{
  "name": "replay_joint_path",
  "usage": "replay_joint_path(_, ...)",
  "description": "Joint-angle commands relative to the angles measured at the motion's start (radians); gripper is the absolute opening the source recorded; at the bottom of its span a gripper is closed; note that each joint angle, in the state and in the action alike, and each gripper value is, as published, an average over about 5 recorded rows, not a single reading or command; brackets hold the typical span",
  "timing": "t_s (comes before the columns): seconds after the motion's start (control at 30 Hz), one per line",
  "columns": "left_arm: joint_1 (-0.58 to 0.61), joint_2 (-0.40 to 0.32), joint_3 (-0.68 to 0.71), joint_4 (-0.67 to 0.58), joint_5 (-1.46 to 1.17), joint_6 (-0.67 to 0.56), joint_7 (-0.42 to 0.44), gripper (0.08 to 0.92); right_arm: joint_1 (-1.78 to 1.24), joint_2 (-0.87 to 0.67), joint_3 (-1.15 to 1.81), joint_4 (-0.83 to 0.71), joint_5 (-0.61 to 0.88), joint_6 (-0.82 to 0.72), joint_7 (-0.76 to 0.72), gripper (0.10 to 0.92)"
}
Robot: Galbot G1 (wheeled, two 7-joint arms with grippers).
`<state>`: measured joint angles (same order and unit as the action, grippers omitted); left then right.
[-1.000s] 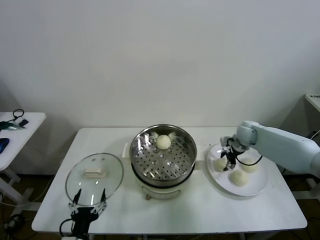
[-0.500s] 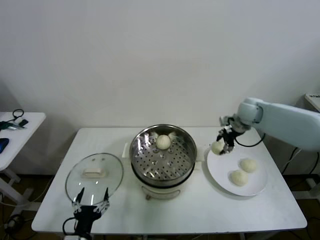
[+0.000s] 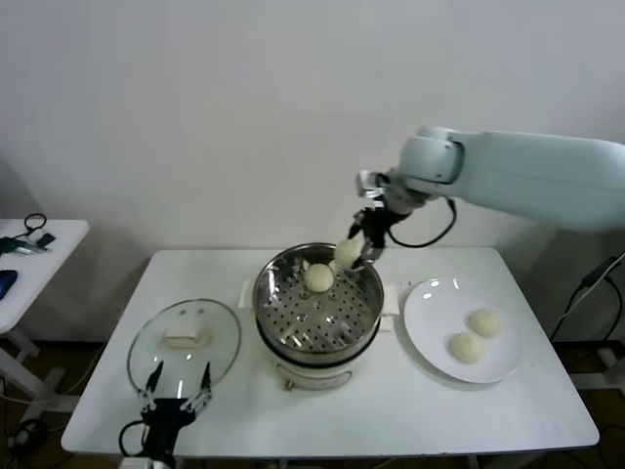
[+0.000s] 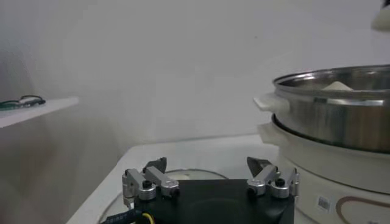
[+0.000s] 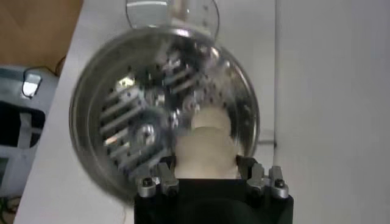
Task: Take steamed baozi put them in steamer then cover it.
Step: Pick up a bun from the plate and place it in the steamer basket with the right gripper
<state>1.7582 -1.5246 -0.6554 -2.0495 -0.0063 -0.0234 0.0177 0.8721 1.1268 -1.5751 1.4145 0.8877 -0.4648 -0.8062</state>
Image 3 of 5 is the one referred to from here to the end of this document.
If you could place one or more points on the steel steamer basket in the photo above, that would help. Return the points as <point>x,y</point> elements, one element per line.
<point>293,312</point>

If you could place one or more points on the white side table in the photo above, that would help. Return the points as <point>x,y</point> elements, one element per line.
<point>58,254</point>

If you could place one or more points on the white steamed baozi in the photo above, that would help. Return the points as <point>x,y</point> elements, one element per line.
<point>346,251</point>
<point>467,348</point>
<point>486,322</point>
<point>320,278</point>

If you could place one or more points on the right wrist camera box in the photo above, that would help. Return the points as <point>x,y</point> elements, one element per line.
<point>366,184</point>

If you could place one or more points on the small black object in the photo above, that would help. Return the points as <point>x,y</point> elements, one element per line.
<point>47,239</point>

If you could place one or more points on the blue object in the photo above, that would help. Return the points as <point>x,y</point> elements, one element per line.
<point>7,281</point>

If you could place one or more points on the green tool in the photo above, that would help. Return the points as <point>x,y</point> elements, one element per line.
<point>10,244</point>

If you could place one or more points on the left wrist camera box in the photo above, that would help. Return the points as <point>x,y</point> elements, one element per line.
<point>134,463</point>

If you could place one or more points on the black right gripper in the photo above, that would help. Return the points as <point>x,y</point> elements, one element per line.
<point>376,225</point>

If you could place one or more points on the white round plate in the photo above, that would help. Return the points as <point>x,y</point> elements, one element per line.
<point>429,342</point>

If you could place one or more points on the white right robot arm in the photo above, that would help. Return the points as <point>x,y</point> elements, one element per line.
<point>512,171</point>

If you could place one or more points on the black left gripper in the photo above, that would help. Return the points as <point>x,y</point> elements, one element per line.
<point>166,420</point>

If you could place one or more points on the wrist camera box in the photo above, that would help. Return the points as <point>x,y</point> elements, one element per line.
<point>134,463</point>
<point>366,184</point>

